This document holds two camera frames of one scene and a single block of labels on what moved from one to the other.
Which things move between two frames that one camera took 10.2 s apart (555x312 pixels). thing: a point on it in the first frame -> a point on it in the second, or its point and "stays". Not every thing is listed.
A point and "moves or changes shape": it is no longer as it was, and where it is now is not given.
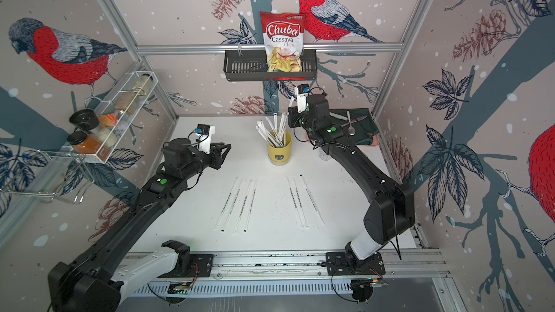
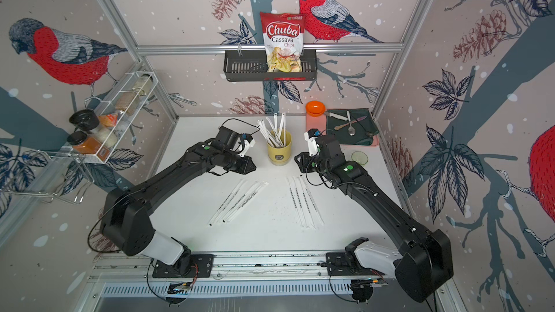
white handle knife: [340, 116] stays
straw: [312, 200] stays
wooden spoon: [358, 120] stays
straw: [243, 205] moves or changes shape
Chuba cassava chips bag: [283, 37] stays
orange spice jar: [82, 144] stays
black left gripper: [216, 156] -> [246, 168]
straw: [294, 202] stays
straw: [306, 224] stays
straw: [251, 204] moves or changes shape
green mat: [358, 123] stays
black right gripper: [292, 115] -> [303, 165]
